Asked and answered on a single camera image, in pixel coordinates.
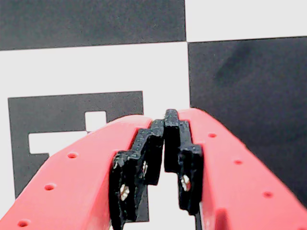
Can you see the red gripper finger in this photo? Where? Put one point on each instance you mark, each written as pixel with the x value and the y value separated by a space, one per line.
pixel 227 179
pixel 72 187

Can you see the black white marker board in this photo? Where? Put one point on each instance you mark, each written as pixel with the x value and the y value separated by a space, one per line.
pixel 96 72

